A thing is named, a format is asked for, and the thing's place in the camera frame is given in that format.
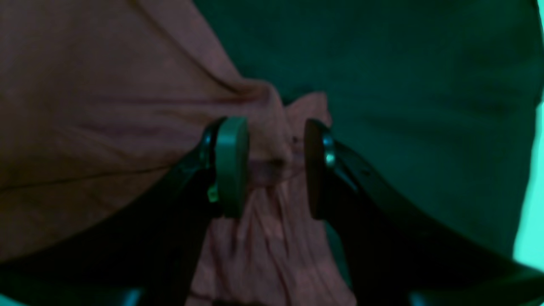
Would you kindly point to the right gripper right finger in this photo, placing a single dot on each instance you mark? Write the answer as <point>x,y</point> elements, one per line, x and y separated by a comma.
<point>397,255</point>

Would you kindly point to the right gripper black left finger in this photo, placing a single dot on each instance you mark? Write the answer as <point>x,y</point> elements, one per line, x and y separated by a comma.
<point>146,254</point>

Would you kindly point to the maroon long-sleeve T-shirt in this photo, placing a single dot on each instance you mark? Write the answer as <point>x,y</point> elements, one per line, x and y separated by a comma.
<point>100,98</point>

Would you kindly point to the black table cloth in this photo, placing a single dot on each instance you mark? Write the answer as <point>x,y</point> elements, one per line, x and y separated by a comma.
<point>439,96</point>

